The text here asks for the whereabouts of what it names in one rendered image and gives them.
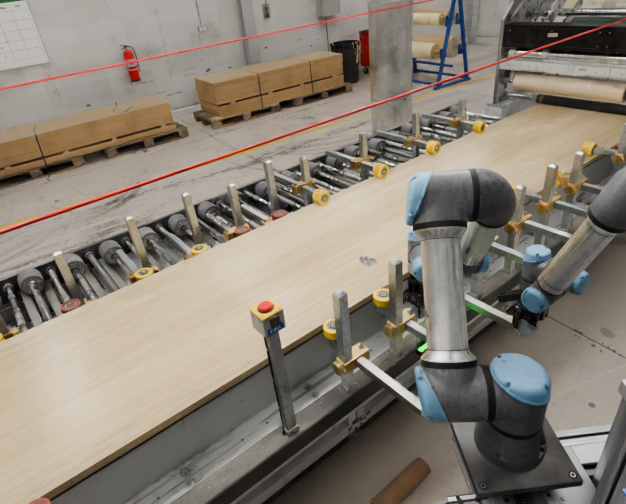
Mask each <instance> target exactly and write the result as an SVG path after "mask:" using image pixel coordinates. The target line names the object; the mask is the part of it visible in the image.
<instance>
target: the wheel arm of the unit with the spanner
mask: <svg viewBox="0 0 626 504"><path fill-rule="evenodd" d="M465 306H467V307H469V308H471V309H473V310H475V311H477V312H478V313H480V314H482V315H484V316H486V317H488V318H490V319H492V320H494V321H496V322H498V323H499V324H501V325H503V326H505V327H507V328H509V329H511V330H513V331H515V329H514V327H513V323H512V319H513V317H511V316H509V315H507V314H505V313H503V312H501V311H499V310H497V309H495V308H493V307H491V306H489V305H487V304H485V303H483V302H481V301H479V300H477V299H475V298H473V297H471V296H469V295H467V294H465Z"/></svg>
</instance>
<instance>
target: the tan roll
mask: <svg viewBox="0 0 626 504"><path fill-rule="evenodd" d="M504 82H506V83H513V88H514V89H515V90H523V91H531V92H539V93H547V94H555V95H563V96H571V97H579V98H587V99H594V100H602V101H610V102H618V103H624V102H626V83H616V82H606V81H596V80H585V79H575V78H565V77H555V76H544V75H534V74H524V73H518V74H516V76H515V77H514V79H513V78H505V79H504Z"/></svg>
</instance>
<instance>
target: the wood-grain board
mask: <svg viewBox="0 0 626 504"><path fill-rule="evenodd" d="M625 123H626V121H620V120H613V119H606V118H600V117H593V116H586V115H580V114H573V113H566V112H560V111H553V110H547V109H540V108H533V107H529V108H527V109H524V110H522V111H520V112H518V113H515V114H513V115H511V116H509V117H506V118H504V119H502V120H500V121H497V122H495V123H493V124H491V125H488V126H486V129H485V131H484V133H482V134H480V133H475V132H473V133H470V134H468V135H466V136H464V137H461V138H459V139H457V140H455V141H452V142H450V143H448V144H446V145H443V146H441V148H440V151H439V152H438V154H431V153H425V154H423V155H421V156H419V157H416V158H414V159H412V160H410V161H407V162H405V163H403V164H401V165H398V166H396V167H394V168H392V169H389V171H388V174H387V176H386V177H385V178H379V177H376V176H374V177H371V178H369V179H367V180H365V181H362V182H360V183H358V184H356V185H353V186H351V187H349V188H347V189H344V190H342V191H340V192H338V193H335V194H333V195H331V196H330V199H329V201H328V203H327V204H325V205H320V204H318V203H316V202H315V203H313V204H311V205H308V206H306V207H304V208H302V209H299V210H297V211H295V212H293V213H290V214H288V215H286V216H284V217H281V218H279V219H277V220H275V221H272V222H270V223H268V224H266V225H263V226H261V227H259V228H257V229H254V230H252V231H250V232H248V233H245V234H243V235H241V236H239V237H236V238H234V239H232V240H230V241H227V242H225V243H223V244H221V245H218V246H216V247H214V248H212V249H209V250H207V251H205V252H203V253H200V254H198V255H196V256H194V257H191V258H189V259H187V260H185V261H182V262H180V263H178V264H176V265H173V266H171V267H169V268H167V269H164V270H162V271H160V272H158V273H155V274H153V275H151V276H149V277H146V278H144V279H142V280H140V281H137V282H135V283H133V284H131V285H128V286H126V287H124V288H122V289H119V290H117V291H115V292H113V293H110V294H108V295H106V296H104V297H101V298H99V299H97V300H95V301H92V302H90V303H88V304H86V305H83V306H81V307H79V308H77V309H74V310H72V311H70V312H68V313H65V314H63V315H61V316H59V317H56V318H54V319H52V320H50V321H47V322H45V323H43V324H41V325H38V326H36V327H34V328H32V329H29V330H27V331H25V332H23V333H20V334H18V335H16V336H14V337H11V338H9V339H7V340H5V341H2V342H0V504H28V503H30V502H31V501H33V500H35V499H37V498H47V499H49V500H50V499H51V498H53V497H55V496H56V495H58V494H60V493H61V492H63V491H64V490H66V489H68V488H69V487H71V486H72V485H74V484H76V483H77V482H79V481H80V480H82V479H84V478H85V477H87V476H89V475H90V474H92V473H93V472H95V471H97V470H98V469H100V468H101V467H103V466H105V465H106V464H108V463H109V462H111V461H113V460H114V459H116V458H118V457H119V456H121V455H122V454H124V453H126V452H127V451H129V450H130V449H132V448H134V447H135V446H137V445H138V444H140V443H142V442H143V441H145V440H146V439H148V438H150V437H151V436H153V435H155V434H156V433H158V432H159V431H161V430H163V429H164V428H166V427H167V426H169V425H171V424H172V423H174V422H175V421H177V420H179V419H180V418H182V417H184V416H185V415H187V414H188V413H190V412H192V411H193V410H195V409H196V408H198V407H200V406H201V405H203V404H204V403H206V402H208V401H209V400H211V399H213V398H214V397H216V396H217V395H219V394H221V393H222V392H224V391H225V390H227V389H229V388H230V387H232V386H233V385H235V384H237V383H238V382H240V381H241V380H243V379H245V378H246V377H248V376H250V375H251V374H253V373H254V372H256V371H258V370H259V369H261V368H262V367H264V366H266V365H267V364H269V361H268V356H267V351H266V347H265V342H264V337H263V335H261V334H260V333H259V332H258V331H257V330H256V329H255V328H254V327H253V324H252V320H251V315H250V310H249V308H250V307H252V306H254V305H256V304H258V303H260V302H261V301H263V300H265V299H267V298H271V299H272V300H273V301H275V302H276V303H277V304H279V305H280V306H281V307H282V308H283V312H284V317H285V323H286V327H285V328H283V329H282V330H280V331H279V335H280V340H281V345H282V350H283V354H285V353H287V352H288V351H290V350H291V349H293V348H295V347H296V346H298V345H299V344H301V343H303V342H304V341H306V340H308V339H309V338H311V337H312V336H314V335H316V334H317V333H319V332H320V331H322V330H323V324H324V323H325V322H326V321H327V320H329V319H333V318H334V309H333V300H332V293H333V292H335V291H336V290H338V289H342V290H343V291H345V292H346V293H347V295H348V307H349V313H351V312H353V311H354V310H356V309H357V308H359V307H361V306H362V305H364V304H365V303H367V302H369V301H370V300H372V299H373V293H374V292H375V291H376V290H378V289H382V288H385V289H389V284H388V261H389V260H391V259H393V258H395V257H396V258H398V259H400V260H401V261H403V280H404V279H406V278H407V277H409V276H408V270H407V238H408V231H409V230H410V229H411V228H412V227H413V226H409V225H406V222H405V219H406V201H407V192H408V185H409V180H410V178H411V176H412V175H414V174H416V173H422V172H429V171H447V170H461V169H473V168H485V169H489V170H492V171H495V172H497V173H498V174H500V175H501V176H503V177H504V178H505V179H506V180H507V181H508V182H509V183H510V184H515V185H519V184H522V185H525V186H526V187H527V189H526V191H529V192H532V193H535V194H538V195H541V194H542V193H543V187H544V181H545V176H546V170H547V166H548V165H550V164H551V163H555V164H557V165H559V168H558V170H560V172H561V173H562V174H563V173H564V172H568V174H567V175H569V176H571V171H572V166H573V161H574V156H575V153H576V152H578V151H580V150H581V149H582V146H583V144H584V143H585V142H586V141H589V142H595V143H597V144H598V146H600V147H605V148H610V149H614V146H615V144H617V143H619V142H620V138H621V134H622V130H623V126H624V124H625ZM360 256H364V257H365V256H368V257H369V258H375V259H377V262H378V263H375V264H373V266H372V267H365V266H364V264H363V263H361V262H360V260H359V258H360Z"/></svg>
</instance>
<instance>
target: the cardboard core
mask: <svg viewBox="0 0 626 504"><path fill-rule="evenodd" d="M430 472H431V470H430V467H429V465H428V464H427V463H426V462H425V461H424V460H423V459H422V458H420V457H418V458H417V459H415V460H414V461H413V462H412V463H411V464H410V465H409V466H408V467H407V468H406V469H404V470H403V471H402V472H401V473H400V474H399V475H398V476H397V477H396V478H395V479H393V480H392V481H391V482H390V483H389V484H388V485H387V486H386V487H385V488H384V489H382V490H381V491H380V492H379V493H378V494H377V495H376V496H375V497H374V498H373V499H371V500H370V502H369V503H370V504H398V503H399V502H400V501H401V500H402V499H403V498H404V497H405V496H406V495H407V494H409V493H410V492H411V491H412V490H413V489H414V488H415V487H416V486H417V485H418V484H419V483H420V482H421V481H422V480H423V479H424V478H425V477H426V476H427V475H429V474H430Z"/></svg>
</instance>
